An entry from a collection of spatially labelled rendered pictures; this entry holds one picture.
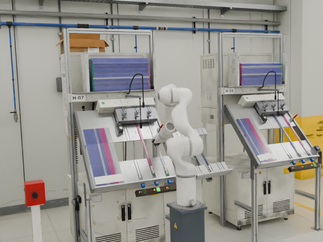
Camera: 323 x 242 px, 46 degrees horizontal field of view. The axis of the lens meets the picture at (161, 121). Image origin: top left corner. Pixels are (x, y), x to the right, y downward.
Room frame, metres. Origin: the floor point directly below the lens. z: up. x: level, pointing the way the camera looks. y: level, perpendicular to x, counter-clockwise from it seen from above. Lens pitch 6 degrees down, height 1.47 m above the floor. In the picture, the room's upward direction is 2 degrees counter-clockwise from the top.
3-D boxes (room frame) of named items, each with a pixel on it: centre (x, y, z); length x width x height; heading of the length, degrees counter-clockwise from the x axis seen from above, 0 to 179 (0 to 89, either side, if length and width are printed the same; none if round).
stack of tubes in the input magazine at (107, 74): (3.26, 0.34, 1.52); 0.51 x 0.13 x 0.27; 114
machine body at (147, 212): (3.35, 0.44, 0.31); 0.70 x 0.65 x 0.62; 114
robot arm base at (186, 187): (2.28, -0.14, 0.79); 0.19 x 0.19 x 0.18
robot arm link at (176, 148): (2.27, -0.11, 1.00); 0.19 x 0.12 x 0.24; 99
